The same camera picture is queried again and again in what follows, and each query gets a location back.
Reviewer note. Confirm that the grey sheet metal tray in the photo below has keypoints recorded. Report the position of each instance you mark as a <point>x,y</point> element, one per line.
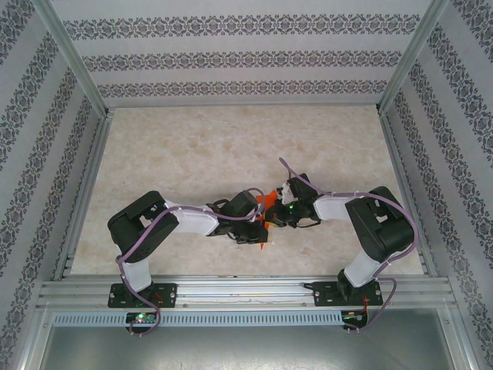
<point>246,350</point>

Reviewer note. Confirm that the aluminium side rail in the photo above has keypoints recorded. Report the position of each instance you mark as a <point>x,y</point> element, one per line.
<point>404,185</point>
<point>86,192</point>

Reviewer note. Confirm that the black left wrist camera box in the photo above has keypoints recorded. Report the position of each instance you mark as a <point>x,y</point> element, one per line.
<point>243,204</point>

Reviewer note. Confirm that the wide aluminium mounting rail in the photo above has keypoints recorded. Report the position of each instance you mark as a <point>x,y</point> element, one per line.
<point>246,289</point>

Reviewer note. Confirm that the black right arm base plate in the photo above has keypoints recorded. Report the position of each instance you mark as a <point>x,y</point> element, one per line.
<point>323,294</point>

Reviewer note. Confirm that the orange square paper sheet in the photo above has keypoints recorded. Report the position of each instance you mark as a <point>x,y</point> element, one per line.
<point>269,198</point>

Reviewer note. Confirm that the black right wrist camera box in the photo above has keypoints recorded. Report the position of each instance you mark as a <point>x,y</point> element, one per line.
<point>302,189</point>

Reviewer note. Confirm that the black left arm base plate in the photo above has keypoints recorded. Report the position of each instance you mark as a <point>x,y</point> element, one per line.
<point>169,293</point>

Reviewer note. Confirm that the thin aluminium wall rail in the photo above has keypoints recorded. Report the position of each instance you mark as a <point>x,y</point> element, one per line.
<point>246,104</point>

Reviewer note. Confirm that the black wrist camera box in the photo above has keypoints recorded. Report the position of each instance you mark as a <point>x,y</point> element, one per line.
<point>243,204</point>
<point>302,189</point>

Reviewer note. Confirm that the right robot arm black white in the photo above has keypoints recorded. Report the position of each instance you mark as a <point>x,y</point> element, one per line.
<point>331,208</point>

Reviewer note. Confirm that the aluminium frame post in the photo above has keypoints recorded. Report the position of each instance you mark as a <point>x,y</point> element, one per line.
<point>73,65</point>
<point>412,58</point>

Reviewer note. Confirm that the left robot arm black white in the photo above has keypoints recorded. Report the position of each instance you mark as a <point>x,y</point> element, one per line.
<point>192,223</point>

